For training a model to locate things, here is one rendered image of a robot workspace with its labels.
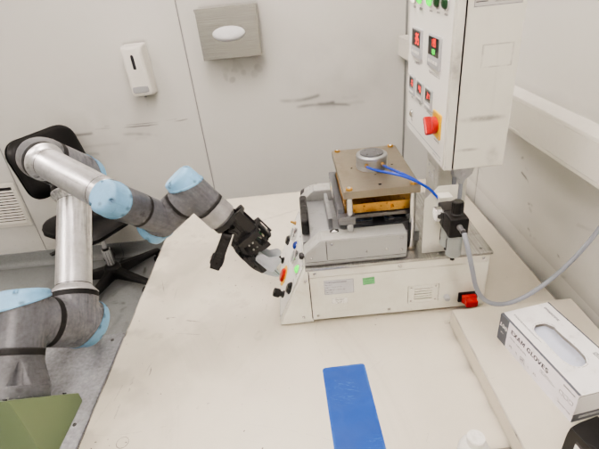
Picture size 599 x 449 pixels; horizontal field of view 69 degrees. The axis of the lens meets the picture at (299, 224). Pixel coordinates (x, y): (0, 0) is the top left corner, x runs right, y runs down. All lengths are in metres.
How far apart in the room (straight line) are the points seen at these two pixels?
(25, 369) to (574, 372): 1.07
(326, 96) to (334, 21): 0.39
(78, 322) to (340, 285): 0.63
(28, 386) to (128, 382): 0.22
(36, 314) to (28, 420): 0.22
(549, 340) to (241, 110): 2.05
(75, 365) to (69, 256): 0.28
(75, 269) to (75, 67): 1.73
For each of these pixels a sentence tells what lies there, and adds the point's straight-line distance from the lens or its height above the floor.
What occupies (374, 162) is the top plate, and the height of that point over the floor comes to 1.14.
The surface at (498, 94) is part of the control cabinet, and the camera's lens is 1.00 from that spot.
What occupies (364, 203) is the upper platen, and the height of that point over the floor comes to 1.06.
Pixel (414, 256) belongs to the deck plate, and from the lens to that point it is 1.11.
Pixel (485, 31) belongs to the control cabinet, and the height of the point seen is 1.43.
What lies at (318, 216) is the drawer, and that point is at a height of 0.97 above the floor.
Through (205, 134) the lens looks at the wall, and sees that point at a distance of 2.70.
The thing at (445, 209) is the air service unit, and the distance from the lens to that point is 0.99.
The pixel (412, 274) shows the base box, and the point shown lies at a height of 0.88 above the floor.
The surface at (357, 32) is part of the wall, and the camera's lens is 2.58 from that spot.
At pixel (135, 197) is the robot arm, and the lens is 0.97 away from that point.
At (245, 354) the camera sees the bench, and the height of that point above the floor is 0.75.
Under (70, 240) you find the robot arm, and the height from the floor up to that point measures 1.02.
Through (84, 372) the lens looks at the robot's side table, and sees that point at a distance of 1.26.
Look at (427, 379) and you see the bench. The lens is 1.07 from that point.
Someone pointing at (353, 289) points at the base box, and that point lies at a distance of 1.12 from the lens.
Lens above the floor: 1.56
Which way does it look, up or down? 30 degrees down
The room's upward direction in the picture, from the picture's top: 6 degrees counter-clockwise
